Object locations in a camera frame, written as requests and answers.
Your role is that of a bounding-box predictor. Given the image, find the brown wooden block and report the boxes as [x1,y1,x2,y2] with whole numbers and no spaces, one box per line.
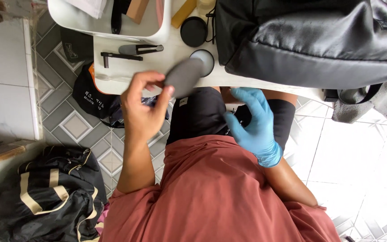
[126,0,151,25]

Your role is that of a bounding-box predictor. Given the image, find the yellow bar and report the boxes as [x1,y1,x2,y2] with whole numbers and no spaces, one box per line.
[171,0,198,29]

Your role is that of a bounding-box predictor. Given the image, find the person's left hand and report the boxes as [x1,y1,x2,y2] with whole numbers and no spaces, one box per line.
[120,71,175,143]

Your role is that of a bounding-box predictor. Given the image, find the black duffel bag beige stripes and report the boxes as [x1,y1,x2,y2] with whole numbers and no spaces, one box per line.
[0,145,109,242]

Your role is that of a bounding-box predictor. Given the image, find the white plastic tray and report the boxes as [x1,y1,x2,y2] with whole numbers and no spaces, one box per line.
[47,0,172,45]

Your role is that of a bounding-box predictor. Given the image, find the pale bottle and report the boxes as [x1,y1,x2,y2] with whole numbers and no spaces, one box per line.
[196,0,217,17]

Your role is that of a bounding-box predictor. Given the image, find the black curved tool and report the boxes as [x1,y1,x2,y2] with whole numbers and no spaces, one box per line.
[110,0,131,35]

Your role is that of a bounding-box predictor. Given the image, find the dark gray oblong sponge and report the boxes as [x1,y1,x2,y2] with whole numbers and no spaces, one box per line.
[164,58,205,99]

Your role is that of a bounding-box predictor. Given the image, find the dark blue cloth bag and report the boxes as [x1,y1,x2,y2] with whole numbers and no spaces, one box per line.
[107,95,171,128]

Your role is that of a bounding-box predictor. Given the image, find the black cord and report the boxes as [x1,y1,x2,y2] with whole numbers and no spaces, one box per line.
[204,8,217,44]

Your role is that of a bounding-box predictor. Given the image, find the black leather bag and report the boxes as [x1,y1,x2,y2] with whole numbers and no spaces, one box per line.
[215,0,387,90]

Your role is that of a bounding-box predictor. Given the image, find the person's right hand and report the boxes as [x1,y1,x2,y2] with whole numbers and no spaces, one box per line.
[223,87,283,168]

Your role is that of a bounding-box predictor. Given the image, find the black bag with orange lining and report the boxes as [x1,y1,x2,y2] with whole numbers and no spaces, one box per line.
[72,63,124,128]

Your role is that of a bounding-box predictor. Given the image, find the person's rust red shirt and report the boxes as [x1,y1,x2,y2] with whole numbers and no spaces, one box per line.
[99,134,342,242]

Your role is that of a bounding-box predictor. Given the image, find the gray and black knife tool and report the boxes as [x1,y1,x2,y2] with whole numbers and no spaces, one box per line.
[118,44,164,56]

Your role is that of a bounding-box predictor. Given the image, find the person's black shorts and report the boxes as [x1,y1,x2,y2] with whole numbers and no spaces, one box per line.
[166,86,297,152]

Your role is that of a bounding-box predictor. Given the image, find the round tin with pale paste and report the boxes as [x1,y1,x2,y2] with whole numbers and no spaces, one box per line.
[189,49,215,78]

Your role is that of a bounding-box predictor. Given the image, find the black hammer-shaped tool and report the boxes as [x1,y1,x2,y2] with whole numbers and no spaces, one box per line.
[100,52,144,69]

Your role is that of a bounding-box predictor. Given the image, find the white cloth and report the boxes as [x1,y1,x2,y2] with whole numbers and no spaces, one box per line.
[62,0,108,19]

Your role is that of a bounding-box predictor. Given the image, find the black round lid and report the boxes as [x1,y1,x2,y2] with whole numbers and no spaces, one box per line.
[180,16,209,48]

